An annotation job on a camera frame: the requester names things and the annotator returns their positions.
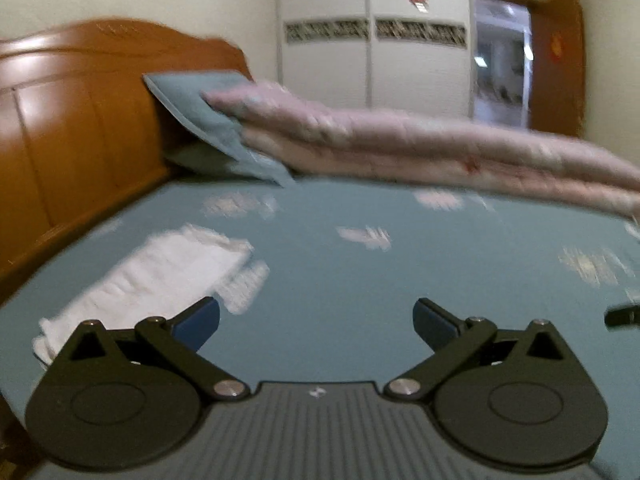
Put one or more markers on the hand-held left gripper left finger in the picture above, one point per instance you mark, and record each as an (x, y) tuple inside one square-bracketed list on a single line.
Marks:
[(197, 327)]

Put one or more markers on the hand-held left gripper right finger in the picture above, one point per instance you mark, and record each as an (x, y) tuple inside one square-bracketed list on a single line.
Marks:
[(435, 322)]

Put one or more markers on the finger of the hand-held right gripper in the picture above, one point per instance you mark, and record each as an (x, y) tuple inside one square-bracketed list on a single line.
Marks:
[(625, 316)]

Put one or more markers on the white printed sweatshirt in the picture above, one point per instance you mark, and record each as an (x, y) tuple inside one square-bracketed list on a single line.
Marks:
[(140, 280)]

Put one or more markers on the teal floral bed sheet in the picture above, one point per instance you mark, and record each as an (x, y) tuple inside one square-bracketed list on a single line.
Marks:
[(350, 285)]

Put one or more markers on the dark green pillow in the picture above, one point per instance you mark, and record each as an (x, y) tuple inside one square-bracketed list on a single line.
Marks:
[(200, 160)]

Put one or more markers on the pink floral quilt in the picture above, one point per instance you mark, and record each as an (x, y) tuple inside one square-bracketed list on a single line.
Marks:
[(400, 140)]

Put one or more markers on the teal pillow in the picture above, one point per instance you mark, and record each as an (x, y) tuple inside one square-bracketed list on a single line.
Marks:
[(190, 100)]

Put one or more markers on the wooden headboard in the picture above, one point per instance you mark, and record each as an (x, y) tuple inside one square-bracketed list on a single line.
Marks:
[(75, 135)]

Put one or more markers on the wooden door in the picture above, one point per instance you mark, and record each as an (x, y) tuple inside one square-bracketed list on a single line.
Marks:
[(555, 85)]

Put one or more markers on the white wardrobe with floral band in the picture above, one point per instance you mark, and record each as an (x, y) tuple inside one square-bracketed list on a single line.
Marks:
[(325, 75)]

